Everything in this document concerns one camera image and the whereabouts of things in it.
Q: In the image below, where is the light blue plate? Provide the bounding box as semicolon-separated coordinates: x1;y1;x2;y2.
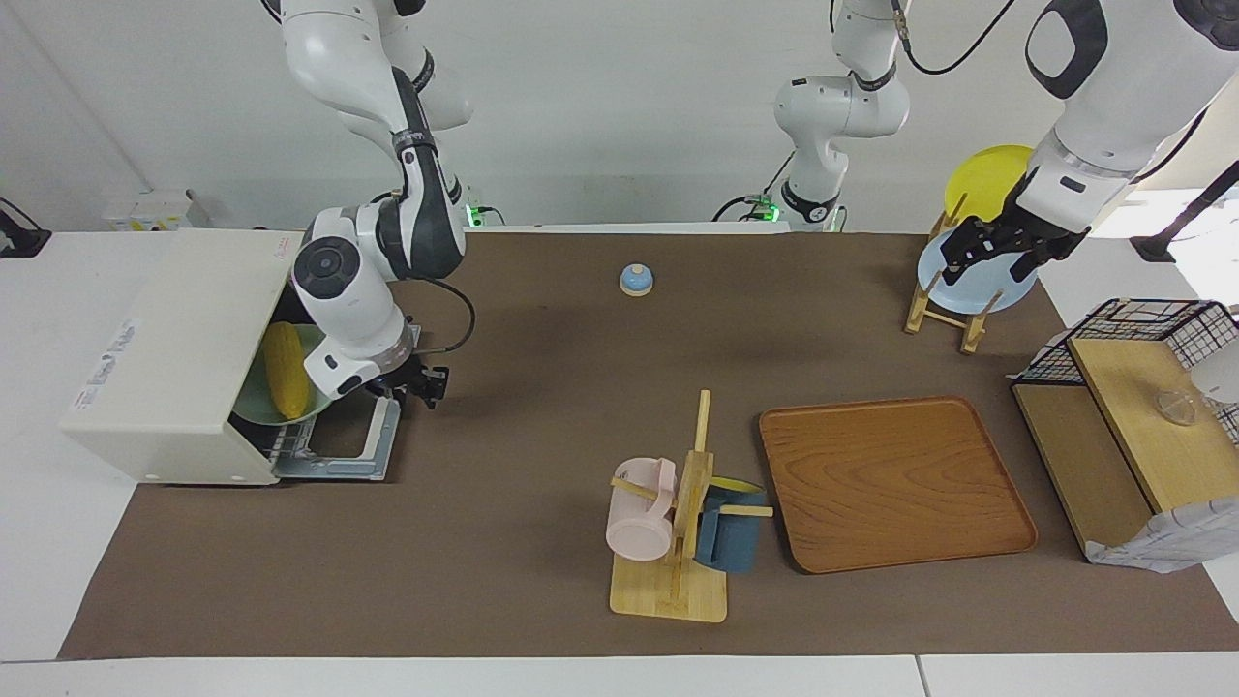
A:
917;225;1040;317

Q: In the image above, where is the white cloth piece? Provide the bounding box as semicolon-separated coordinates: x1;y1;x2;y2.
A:
1191;339;1239;405

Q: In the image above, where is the pink mug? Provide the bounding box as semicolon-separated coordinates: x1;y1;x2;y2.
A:
605;457;678;563

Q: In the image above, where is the pale green plate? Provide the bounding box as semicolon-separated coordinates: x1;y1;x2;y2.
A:
232;323;336;426

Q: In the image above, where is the wooden mug tree stand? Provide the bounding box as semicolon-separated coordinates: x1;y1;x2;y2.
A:
609;389;775;623

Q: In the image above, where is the black wire basket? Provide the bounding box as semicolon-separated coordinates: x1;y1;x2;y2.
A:
1018;297;1239;448

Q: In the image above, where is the brown wooden tray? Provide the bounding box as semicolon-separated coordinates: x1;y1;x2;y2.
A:
759;395;1039;575

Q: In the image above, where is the black wire basket shelf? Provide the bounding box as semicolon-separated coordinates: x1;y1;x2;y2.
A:
1011;334;1239;564

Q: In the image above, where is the yellow corn cob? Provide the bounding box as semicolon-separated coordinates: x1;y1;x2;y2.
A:
265;321;313;420

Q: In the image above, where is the wooden dish rack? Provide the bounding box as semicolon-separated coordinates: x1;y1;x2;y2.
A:
904;192;1010;355

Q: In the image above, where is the black table clamp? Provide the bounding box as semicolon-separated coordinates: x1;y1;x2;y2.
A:
0;197;52;259

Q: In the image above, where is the clear glass cup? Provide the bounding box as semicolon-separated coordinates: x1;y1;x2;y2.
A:
1156;388;1202;428

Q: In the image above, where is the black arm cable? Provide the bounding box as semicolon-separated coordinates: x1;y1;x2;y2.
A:
892;0;1019;77
418;277;478;355

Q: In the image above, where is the brown table mat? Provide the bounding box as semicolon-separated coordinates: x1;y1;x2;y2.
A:
58;230;1239;661

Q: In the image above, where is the white checked cloth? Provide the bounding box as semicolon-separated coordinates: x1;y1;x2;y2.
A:
1084;498;1239;575

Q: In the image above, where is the cream toaster oven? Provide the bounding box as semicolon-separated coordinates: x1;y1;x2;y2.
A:
60;228;423;486

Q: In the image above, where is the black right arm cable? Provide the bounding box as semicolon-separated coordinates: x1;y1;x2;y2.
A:
418;277;478;355

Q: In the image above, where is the white power strip box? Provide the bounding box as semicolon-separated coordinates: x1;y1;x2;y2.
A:
101;188;210;232

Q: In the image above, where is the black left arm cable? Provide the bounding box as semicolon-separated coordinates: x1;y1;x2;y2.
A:
892;0;1019;77

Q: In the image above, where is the black slanted stand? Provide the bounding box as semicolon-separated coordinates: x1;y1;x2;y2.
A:
1130;160;1239;264

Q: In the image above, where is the dark blue mug yellow inside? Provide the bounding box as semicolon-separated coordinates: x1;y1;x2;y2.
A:
693;476;769;574

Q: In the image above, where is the yellow plate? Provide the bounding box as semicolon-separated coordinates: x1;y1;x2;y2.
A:
944;144;1039;229

